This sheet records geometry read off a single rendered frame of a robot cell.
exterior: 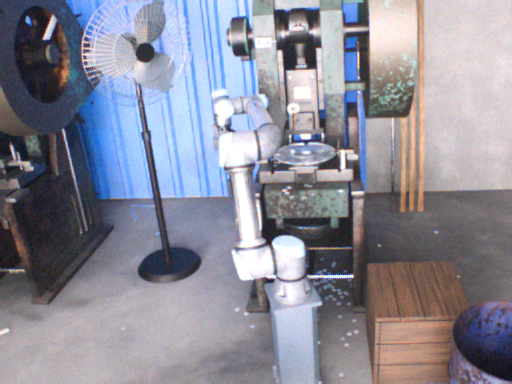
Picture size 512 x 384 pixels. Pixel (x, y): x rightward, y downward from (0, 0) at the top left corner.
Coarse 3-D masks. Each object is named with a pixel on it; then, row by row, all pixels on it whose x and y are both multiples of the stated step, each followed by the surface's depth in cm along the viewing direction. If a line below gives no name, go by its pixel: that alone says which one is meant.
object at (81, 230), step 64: (0, 0) 219; (64, 0) 273; (0, 64) 221; (64, 64) 285; (0, 128) 245; (64, 128) 312; (0, 192) 271; (64, 192) 313; (0, 256) 320; (64, 256) 311
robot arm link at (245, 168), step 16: (224, 144) 180; (240, 144) 181; (256, 144) 181; (224, 160) 181; (240, 160) 181; (256, 160) 186; (240, 176) 183; (240, 192) 183; (240, 208) 184; (256, 208) 186; (240, 224) 185; (256, 224) 186; (240, 240) 186; (256, 240) 185; (240, 256) 185; (256, 256) 184; (240, 272) 184; (256, 272) 185; (272, 272) 187
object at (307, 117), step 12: (288, 72) 233; (300, 72) 233; (312, 72) 232; (288, 84) 236; (300, 84) 235; (312, 84) 234; (288, 96) 238; (300, 96) 237; (312, 96) 236; (288, 108) 239; (300, 108) 239; (312, 108) 239; (288, 120) 243; (300, 120) 239; (312, 120) 238
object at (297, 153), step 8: (296, 144) 257; (312, 144) 255; (320, 144) 254; (280, 152) 248; (288, 152) 247; (296, 152) 244; (304, 152) 243; (312, 152) 242; (320, 152) 243; (328, 152) 242; (280, 160) 237; (288, 160) 237; (296, 160) 236; (304, 160) 235; (312, 160) 234; (320, 160) 233
